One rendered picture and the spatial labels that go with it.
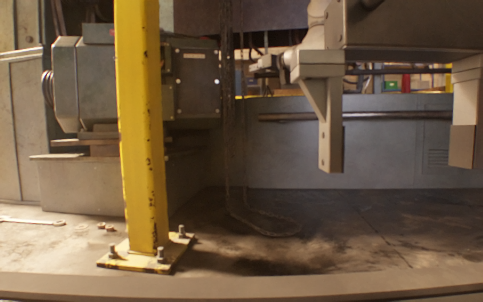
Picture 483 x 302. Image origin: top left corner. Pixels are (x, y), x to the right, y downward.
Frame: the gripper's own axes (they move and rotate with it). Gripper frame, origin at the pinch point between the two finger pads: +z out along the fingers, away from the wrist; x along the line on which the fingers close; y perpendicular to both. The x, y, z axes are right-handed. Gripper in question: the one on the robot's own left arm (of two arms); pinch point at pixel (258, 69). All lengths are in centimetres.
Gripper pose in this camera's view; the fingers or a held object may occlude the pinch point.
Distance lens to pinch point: 107.9
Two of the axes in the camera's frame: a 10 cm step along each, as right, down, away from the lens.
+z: -6.5, -0.6, 7.6
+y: -0.2, -10.0, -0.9
